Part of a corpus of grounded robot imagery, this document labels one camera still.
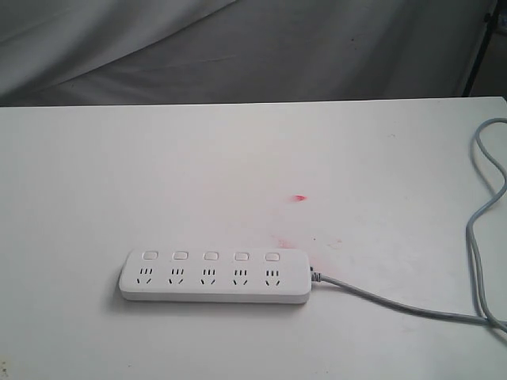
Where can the white five-socket power strip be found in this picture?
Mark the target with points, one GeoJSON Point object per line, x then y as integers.
{"type": "Point", "coordinates": [279, 276]}

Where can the grey backdrop cloth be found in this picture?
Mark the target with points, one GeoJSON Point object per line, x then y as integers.
{"type": "Point", "coordinates": [199, 52]}

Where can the black tripod stand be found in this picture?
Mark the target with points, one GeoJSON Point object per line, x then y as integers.
{"type": "Point", "coordinates": [490, 21]}

